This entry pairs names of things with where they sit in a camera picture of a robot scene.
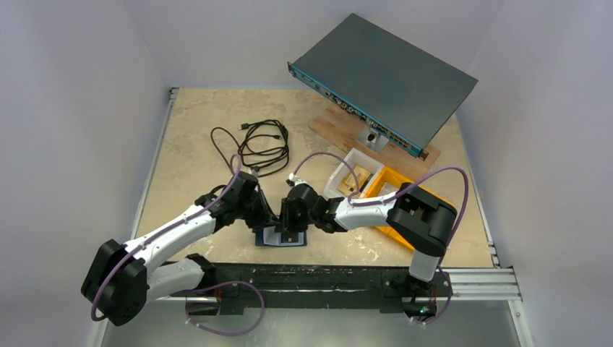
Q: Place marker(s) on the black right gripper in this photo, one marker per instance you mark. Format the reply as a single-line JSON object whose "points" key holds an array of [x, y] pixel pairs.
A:
{"points": [[293, 214]]}

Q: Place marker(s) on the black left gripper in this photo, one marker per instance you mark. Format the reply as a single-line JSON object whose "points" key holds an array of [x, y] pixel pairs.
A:
{"points": [[261, 213]]}

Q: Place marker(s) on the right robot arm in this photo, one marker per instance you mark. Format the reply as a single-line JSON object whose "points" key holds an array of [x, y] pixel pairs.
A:
{"points": [[421, 218]]}

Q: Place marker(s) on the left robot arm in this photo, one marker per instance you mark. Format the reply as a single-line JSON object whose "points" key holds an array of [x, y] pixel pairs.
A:
{"points": [[122, 278]]}

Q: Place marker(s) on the gold cards stack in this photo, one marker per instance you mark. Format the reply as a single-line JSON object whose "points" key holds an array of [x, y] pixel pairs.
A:
{"points": [[349, 185]]}

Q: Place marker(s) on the white cards in yellow bin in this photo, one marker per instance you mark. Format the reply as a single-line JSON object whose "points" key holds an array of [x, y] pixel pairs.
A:
{"points": [[388, 188]]}

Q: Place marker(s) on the white plastic bin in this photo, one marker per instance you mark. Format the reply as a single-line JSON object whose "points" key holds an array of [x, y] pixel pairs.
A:
{"points": [[354, 158]]}

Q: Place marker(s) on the wooden board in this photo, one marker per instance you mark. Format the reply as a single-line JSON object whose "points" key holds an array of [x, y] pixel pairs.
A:
{"points": [[343, 130]]}

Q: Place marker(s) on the yellow plastic bin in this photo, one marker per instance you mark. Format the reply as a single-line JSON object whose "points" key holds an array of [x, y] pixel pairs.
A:
{"points": [[372, 190]]}

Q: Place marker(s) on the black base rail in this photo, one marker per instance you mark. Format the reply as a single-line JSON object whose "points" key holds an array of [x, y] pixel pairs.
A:
{"points": [[385, 289]]}

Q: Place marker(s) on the metal stand bracket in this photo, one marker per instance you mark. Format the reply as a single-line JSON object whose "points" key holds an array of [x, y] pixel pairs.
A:
{"points": [[372, 139]]}

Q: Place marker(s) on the blue network switch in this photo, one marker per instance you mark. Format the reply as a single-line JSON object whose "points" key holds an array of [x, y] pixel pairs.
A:
{"points": [[399, 90]]}

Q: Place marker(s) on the aluminium table frame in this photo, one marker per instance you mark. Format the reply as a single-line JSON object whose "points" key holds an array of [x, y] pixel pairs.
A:
{"points": [[186, 165]]}

